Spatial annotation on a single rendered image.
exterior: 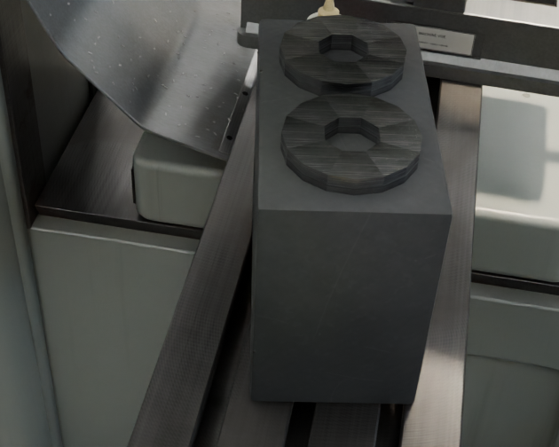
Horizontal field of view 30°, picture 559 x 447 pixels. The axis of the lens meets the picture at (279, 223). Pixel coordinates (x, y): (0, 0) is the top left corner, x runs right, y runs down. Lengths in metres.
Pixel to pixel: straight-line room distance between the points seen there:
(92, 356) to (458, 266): 0.63
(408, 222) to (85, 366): 0.82
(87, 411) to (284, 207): 0.88
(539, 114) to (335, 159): 0.64
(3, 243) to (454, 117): 0.53
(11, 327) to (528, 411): 0.64
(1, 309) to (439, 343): 0.63
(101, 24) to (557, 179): 0.52
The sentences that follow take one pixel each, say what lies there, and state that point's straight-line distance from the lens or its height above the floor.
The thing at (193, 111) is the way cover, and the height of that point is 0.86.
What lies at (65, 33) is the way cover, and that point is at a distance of 1.07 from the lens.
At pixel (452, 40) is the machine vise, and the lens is 1.08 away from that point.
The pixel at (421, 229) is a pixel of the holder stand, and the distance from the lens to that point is 0.64.
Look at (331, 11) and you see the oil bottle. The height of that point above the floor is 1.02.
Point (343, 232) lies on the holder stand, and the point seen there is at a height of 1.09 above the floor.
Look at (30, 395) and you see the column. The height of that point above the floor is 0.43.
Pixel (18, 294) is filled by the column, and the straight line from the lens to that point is 1.29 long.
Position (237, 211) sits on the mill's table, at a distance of 0.90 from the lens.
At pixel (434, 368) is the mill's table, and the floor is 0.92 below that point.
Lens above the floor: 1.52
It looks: 42 degrees down
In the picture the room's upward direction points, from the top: 3 degrees clockwise
